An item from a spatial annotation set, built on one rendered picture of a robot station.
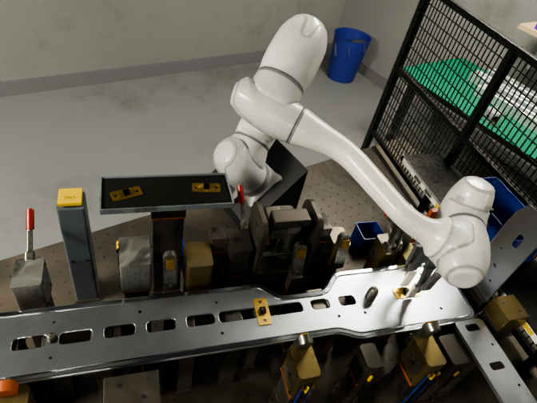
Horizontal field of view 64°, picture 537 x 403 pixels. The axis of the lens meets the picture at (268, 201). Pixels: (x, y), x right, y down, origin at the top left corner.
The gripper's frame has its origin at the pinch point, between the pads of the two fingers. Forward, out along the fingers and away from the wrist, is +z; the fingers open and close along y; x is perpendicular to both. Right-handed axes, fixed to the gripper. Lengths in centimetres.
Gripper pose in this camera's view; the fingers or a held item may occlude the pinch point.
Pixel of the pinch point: (411, 284)
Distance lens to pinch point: 139.2
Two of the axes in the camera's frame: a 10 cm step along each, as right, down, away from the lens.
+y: 2.5, 6.9, -6.7
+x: 9.5, -0.5, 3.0
